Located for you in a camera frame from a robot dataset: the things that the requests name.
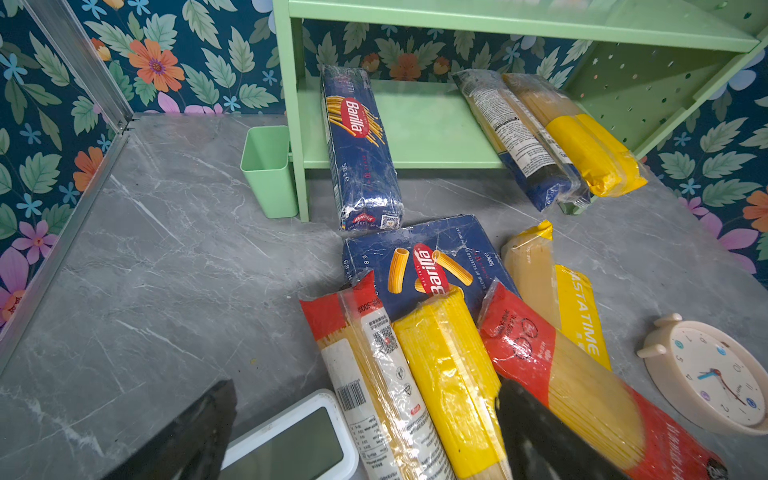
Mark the yellow Pasta Time bag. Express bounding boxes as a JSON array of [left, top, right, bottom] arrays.
[[501, 221, 612, 370]]

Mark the cream analog alarm clock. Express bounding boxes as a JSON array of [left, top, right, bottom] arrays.
[[636, 313, 767, 436]]

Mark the green two-tier shelf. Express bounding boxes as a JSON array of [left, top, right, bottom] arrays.
[[273, 1, 767, 230]]

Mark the red-ended spaghetti bag white label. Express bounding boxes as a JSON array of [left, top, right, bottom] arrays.
[[301, 271, 455, 479]]

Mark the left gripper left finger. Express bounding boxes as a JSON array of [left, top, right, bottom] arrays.
[[105, 379, 237, 479]]

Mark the blue Barilla rigatoni box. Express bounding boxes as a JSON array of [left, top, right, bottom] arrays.
[[342, 215, 518, 320]]

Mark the red spaghetti bag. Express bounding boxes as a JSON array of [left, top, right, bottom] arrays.
[[478, 280, 729, 479]]

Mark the white digital clock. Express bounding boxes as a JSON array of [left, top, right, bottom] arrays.
[[219, 389, 359, 479]]

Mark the green plastic cup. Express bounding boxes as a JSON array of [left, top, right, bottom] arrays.
[[240, 125, 299, 219]]

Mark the yellow spaghetti bag long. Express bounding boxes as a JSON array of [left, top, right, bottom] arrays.
[[394, 288, 512, 479]]

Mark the yellow-banded spaghetti bag barcode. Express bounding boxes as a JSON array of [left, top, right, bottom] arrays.
[[503, 73, 647, 197]]

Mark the blue Barilla spaghetti box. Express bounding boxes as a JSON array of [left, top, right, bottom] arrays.
[[320, 65, 404, 231]]

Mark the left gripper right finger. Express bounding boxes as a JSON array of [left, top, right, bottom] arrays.
[[496, 380, 627, 479]]

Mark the clear spaghetti bag blue end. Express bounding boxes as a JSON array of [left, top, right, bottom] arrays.
[[452, 69, 591, 212]]

